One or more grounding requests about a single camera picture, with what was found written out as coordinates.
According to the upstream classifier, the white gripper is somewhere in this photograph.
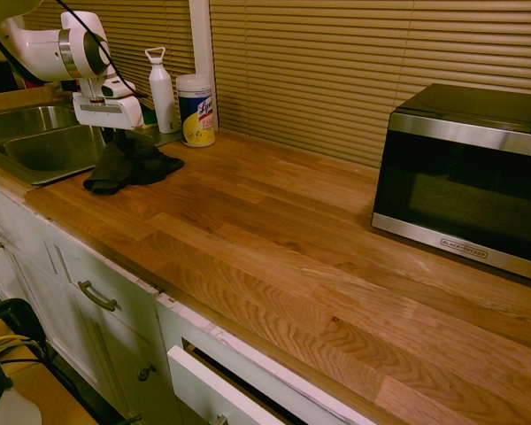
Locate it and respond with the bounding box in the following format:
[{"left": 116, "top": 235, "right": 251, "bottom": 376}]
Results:
[{"left": 72, "top": 92, "right": 144, "bottom": 150}]

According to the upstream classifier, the dark grey cloth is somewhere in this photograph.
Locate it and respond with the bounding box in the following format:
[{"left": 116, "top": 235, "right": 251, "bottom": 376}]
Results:
[{"left": 82, "top": 137, "right": 186, "bottom": 197}]

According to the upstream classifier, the white metal water bottle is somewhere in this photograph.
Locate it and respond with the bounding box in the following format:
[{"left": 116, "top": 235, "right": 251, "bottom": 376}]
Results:
[{"left": 143, "top": 45, "right": 180, "bottom": 135}]

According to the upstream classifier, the disinfecting wipes canister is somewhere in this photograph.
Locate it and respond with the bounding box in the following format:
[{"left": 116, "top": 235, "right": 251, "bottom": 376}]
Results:
[{"left": 175, "top": 73, "right": 217, "bottom": 149}]

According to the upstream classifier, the stainless steel sink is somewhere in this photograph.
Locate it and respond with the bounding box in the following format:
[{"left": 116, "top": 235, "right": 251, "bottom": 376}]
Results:
[{"left": 0, "top": 104, "right": 183, "bottom": 187}]

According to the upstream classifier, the narrow tan window blind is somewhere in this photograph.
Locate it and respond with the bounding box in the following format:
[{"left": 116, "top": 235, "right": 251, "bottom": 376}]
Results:
[{"left": 24, "top": 0, "right": 196, "bottom": 110}]

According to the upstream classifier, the white lower cabinet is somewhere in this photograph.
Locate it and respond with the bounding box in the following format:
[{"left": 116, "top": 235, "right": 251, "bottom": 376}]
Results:
[{"left": 0, "top": 176, "right": 375, "bottom": 425}]

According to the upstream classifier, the wide tan window blind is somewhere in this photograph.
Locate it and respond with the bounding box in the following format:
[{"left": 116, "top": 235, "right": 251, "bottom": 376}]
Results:
[{"left": 209, "top": 0, "right": 531, "bottom": 170}]

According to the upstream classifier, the open white drawer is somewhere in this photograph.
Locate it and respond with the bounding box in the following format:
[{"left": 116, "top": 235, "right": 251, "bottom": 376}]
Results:
[{"left": 166, "top": 344, "right": 289, "bottom": 425}]

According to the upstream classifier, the black steel microwave oven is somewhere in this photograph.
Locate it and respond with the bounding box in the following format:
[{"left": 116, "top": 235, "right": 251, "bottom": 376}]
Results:
[{"left": 370, "top": 82, "right": 531, "bottom": 285}]

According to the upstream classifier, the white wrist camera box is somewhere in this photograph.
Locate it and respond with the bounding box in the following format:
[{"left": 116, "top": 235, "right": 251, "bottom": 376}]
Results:
[{"left": 99, "top": 78, "right": 137, "bottom": 99}]

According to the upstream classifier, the metal bar drawer handle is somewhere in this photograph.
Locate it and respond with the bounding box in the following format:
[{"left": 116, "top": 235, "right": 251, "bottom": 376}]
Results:
[{"left": 77, "top": 280, "right": 119, "bottom": 313}]

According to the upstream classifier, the black metal cart frame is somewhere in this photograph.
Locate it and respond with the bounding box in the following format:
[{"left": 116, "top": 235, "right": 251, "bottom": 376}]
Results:
[{"left": 0, "top": 287, "right": 52, "bottom": 368}]

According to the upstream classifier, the yellow cable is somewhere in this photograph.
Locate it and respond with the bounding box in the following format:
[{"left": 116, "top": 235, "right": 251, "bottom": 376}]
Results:
[{"left": 0, "top": 334, "right": 31, "bottom": 350}]

